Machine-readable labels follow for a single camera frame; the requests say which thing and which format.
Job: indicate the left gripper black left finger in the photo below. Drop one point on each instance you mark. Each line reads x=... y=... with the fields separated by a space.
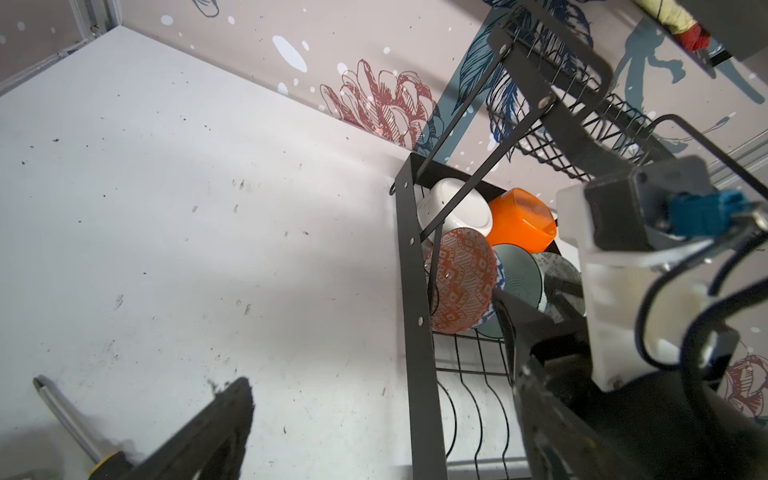
x=211 y=446

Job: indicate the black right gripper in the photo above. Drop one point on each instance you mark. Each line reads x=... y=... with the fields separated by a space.
x=649 y=421

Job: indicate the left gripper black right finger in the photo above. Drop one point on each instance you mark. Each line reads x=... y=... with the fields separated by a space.
x=558 y=444

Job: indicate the grey green patterned bowl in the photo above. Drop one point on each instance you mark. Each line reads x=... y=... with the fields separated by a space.
x=562 y=296

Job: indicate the teal concentric pattern bowl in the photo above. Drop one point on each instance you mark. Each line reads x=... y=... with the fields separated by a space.
x=518 y=274

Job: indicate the orange white patterned bowl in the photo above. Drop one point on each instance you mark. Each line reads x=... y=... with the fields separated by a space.
x=467 y=272

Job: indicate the orange plastic bowl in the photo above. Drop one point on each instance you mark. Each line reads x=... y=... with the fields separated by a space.
x=522 y=219

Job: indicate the white ceramic bowl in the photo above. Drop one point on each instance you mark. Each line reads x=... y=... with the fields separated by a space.
x=472 y=212

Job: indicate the yellow black screwdriver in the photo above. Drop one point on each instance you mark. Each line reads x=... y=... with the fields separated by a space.
x=107 y=466

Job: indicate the red cassava chips bag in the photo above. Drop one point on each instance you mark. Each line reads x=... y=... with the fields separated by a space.
x=686 y=30

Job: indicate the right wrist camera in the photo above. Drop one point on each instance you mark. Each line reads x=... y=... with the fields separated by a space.
x=639 y=234

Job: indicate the black wire dish rack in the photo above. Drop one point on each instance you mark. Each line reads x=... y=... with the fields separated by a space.
x=567 y=88

